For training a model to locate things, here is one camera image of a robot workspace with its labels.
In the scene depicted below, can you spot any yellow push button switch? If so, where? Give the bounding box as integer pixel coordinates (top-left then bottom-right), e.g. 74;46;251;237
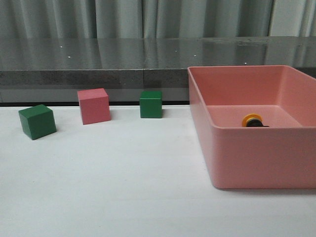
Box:
241;113;268;127

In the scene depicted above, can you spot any green cube centre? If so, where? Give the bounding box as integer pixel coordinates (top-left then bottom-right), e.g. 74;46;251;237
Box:
139;91;162;119

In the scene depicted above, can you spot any green cube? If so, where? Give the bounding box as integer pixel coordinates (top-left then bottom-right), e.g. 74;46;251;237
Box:
18;104;57;140
139;91;162;119

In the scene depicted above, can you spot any pink cube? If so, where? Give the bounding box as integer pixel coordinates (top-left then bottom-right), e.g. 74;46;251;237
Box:
77;88;111;125

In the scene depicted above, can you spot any dark glossy bench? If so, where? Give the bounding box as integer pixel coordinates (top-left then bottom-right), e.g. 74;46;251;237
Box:
0;37;316;106

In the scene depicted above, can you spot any green cube far left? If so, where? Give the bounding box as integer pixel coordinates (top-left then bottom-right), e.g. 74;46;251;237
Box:
18;104;57;140

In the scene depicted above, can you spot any pink plastic bin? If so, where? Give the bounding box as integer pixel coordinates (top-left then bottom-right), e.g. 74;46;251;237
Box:
188;65;316;189

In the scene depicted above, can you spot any grey curtain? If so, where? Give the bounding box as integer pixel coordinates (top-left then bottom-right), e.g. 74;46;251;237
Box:
0;0;316;39

